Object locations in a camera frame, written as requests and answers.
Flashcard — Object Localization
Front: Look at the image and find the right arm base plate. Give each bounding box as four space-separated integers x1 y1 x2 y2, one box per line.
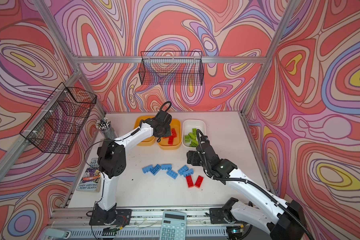
209 207 251 226

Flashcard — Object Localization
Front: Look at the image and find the middle yellow plastic bin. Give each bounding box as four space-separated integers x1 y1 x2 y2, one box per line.
158 119 182 150

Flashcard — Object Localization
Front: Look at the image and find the teal desk calculator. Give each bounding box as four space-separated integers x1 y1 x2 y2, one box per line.
159 211 187 240

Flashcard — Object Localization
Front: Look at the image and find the yellow plastic bin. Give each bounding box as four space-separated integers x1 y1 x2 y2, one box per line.
158 119 182 150
134 116 156 147

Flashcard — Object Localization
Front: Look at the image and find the white plastic bin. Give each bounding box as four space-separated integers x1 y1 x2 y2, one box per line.
182 119 207 150

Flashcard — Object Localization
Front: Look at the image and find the black wire basket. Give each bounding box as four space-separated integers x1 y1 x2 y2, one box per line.
20 83 97 154
139 51 204 86

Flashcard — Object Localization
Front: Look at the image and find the red lego brick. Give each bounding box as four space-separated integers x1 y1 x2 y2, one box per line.
172 128 177 138
186 175 194 188
194 176 204 188
168 136 174 146

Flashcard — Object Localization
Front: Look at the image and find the left yellow plastic bin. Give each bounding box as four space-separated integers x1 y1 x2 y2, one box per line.
134 116 156 147

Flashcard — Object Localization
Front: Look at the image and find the cup of pencils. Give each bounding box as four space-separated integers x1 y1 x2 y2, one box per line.
96 117 117 140

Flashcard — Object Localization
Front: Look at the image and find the blue lego brick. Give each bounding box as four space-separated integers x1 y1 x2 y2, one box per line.
161 164 172 170
142 165 153 174
167 170 179 180
150 164 161 176
178 165 189 175
183 169 194 177

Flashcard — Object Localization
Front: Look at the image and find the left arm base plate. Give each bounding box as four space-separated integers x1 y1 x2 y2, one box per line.
89 209 132 227

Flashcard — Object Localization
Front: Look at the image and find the left black wire basket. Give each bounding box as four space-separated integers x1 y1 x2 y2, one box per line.
20 83 97 154

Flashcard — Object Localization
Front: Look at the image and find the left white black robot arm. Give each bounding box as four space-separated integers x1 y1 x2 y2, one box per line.
94 101 172 222

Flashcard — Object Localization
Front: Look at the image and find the back black wire basket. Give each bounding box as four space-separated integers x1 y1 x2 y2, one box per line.
139 51 204 86

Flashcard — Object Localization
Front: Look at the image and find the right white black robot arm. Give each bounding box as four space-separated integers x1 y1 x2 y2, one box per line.
187 129 314 240

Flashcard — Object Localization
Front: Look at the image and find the treehouse paperback book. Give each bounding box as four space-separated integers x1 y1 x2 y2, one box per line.
76 158 102 193

